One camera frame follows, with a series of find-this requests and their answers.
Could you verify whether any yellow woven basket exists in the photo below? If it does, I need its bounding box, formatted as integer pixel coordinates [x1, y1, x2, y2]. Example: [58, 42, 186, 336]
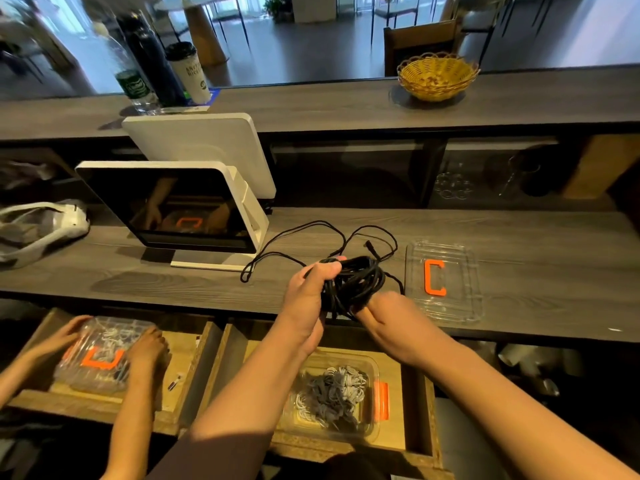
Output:
[397, 51, 481, 103]

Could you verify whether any person's right hand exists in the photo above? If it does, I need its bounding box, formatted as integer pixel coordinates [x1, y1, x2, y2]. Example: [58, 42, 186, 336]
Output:
[355, 289, 457, 370]

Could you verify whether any brown wooden chair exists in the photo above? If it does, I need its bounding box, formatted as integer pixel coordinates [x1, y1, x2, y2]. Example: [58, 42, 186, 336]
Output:
[384, 19, 463, 78]

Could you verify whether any blue white notebook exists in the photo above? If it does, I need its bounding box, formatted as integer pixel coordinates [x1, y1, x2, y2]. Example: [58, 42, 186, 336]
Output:
[160, 89, 221, 114]

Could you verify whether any person's right forearm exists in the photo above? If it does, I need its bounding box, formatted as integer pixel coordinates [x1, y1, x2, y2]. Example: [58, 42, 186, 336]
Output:
[420, 339, 640, 480]

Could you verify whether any person's left hand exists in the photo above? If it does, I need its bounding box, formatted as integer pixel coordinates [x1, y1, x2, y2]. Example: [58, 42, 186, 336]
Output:
[275, 257, 347, 358]

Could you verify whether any white touchscreen monitor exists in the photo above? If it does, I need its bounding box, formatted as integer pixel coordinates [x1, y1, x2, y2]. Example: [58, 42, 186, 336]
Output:
[75, 159, 271, 272]

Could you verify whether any white paper coffee cup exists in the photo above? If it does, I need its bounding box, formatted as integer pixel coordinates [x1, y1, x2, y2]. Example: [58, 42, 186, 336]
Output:
[165, 41, 213, 106]

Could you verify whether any white customer display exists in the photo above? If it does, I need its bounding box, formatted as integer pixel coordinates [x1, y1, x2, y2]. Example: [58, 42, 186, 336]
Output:
[122, 113, 278, 201]

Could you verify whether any bundle of black cables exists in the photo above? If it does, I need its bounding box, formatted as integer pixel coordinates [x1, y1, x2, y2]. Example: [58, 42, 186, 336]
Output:
[240, 221, 406, 296]

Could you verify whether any white headset device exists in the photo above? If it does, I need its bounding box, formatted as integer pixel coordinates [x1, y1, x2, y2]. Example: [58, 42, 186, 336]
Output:
[0, 199, 91, 268]

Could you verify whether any green potted plant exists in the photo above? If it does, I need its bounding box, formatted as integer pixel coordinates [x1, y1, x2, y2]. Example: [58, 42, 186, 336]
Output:
[265, 0, 294, 22]

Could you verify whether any black metal chair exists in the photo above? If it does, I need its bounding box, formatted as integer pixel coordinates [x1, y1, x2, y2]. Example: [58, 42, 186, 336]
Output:
[455, 0, 501, 61]
[372, 0, 421, 42]
[215, 0, 251, 46]

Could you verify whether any black thermos bottle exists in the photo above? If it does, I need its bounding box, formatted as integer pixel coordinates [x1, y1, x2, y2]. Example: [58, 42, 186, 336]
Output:
[120, 13, 191, 108]

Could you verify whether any grey wooden bar counter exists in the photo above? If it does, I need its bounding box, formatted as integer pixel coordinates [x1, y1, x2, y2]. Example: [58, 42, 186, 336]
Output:
[0, 65, 640, 144]

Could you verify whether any clear plastic water bottle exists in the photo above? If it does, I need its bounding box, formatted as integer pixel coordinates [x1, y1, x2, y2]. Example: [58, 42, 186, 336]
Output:
[95, 23, 159, 112]

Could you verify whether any clear container drawer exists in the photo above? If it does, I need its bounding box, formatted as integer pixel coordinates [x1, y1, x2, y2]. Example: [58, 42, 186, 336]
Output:
[52, 315, 163, 398]
[278, 347, 391, 442]

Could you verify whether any round wooden table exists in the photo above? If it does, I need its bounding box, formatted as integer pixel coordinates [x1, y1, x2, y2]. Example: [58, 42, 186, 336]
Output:
[160, 0, 229, 68]

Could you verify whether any wooden drawer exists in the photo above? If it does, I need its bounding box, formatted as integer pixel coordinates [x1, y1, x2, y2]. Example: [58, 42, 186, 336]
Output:
[195, 323, 451, 474]
[5, 307, 226, 436]

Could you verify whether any pile of white containers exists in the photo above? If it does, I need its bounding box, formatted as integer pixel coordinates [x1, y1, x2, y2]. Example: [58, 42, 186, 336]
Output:
[470, 339, 573, 396]

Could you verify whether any flat cardboard sheet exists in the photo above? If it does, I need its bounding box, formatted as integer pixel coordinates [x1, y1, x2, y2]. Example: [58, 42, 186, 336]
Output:
[562, 135, 640, 201]

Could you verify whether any clear lid orange handle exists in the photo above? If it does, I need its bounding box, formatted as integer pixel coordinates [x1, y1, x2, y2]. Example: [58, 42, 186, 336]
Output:
[405, 241, 486, 324]
[58, 317, 156, 391]

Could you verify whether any person's left forearm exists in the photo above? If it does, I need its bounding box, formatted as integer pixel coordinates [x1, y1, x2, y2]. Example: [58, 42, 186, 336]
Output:
[150, 339, 321, 480]

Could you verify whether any black cable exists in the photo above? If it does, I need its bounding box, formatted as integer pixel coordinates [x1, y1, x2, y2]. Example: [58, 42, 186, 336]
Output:
[322, 255, 387, 318]

